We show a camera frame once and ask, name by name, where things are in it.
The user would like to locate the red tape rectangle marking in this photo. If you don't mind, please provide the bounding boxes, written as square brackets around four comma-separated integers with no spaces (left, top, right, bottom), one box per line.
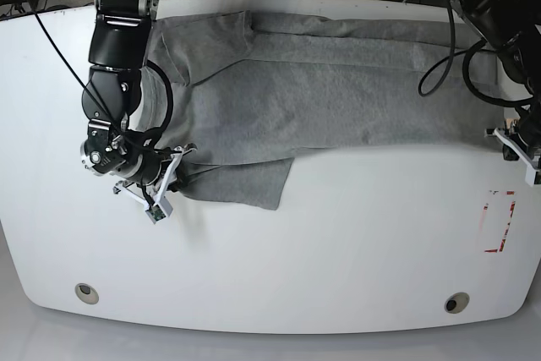
[479,190,516,254]

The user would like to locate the right table cable grommet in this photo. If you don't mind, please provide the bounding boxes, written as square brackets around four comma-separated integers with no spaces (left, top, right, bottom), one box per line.
[444,292,470,315]

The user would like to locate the black robot arm image left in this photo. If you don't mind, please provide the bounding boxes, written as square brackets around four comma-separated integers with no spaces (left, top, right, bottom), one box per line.
[81,0,196,219]

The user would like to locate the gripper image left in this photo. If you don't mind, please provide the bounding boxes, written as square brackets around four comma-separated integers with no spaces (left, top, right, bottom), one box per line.
[112,145,197,209]

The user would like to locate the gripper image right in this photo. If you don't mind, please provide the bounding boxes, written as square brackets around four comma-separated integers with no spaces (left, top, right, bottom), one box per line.
[484,118,540,169]

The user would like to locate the left table cable grommet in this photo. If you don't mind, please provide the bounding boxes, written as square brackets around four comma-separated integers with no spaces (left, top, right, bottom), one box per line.
[74,283,99,305]

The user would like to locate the table cable grommet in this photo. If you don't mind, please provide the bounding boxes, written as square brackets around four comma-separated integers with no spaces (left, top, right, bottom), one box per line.
[444,292,470,315]
[74,283,99,305]

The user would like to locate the grey T-shirt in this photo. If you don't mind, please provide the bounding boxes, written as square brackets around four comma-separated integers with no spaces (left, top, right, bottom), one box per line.
[149,11,504,210]

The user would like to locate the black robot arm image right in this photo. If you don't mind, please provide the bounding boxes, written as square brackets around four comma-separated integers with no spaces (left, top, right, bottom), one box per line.
[445,0,540,161]

